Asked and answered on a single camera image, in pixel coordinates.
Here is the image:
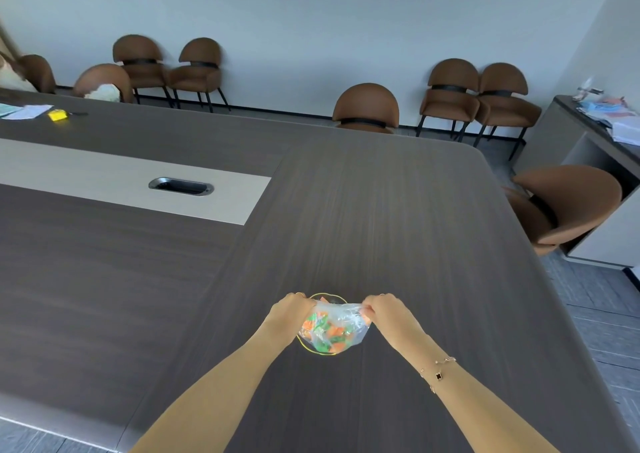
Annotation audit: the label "clear plastic item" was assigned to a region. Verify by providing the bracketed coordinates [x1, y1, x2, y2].
[572, 76, 605, 102]

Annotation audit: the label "person's left hand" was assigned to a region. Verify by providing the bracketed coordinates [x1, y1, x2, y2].
[268, 293, 317, 341]

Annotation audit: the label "orange and green wrapped candies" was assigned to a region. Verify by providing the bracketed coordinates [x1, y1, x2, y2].
[302, 311, 357, 353]

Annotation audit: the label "person's right forearm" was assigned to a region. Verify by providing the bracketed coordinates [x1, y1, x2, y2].
[392, 332, 560, 453]

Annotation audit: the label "person's right hand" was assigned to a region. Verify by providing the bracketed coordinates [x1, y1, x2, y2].
[361, 294, 426, 344]

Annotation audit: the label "clear plastic bag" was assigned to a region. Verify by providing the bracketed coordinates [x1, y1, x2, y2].
[298, 301, 374, 355]

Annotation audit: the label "pile of papers and packets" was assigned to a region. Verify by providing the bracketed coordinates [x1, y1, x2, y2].
[575, 96, 640, 146]

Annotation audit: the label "white paper sheets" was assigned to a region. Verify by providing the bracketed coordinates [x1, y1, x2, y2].
[0, 102, 54, 121]

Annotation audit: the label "person's left forearm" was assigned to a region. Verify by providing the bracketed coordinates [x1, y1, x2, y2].
[127, 317, 295, 453]

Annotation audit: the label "gold chain bracelet black charm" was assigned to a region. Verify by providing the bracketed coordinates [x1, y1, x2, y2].
[419, 356, 458, 394]

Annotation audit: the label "glass bowl with gold rim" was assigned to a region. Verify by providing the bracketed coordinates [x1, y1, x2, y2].
[298, 293, 351, 356]

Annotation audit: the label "grey side cabinet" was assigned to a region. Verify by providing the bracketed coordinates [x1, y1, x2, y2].
[513, 95, 640, 269]

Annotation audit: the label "metal table cable port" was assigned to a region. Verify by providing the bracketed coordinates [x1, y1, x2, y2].
[148, 177, 215, 198]

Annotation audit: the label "brown upholstered chair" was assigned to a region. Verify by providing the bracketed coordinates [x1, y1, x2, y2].
[501, 164, 624, 258]
[73, 63, 135, 104]
[416, 58, 482, 142]
[332, 83, 400, 134]
[112, 34, 176, 109]
[472, 62, 543, 161]
[18, 54, 57, 94]
[167, 37, 232, 113]

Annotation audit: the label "white cushion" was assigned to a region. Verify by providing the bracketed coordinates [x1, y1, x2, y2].
[82, 83, 122, 103]

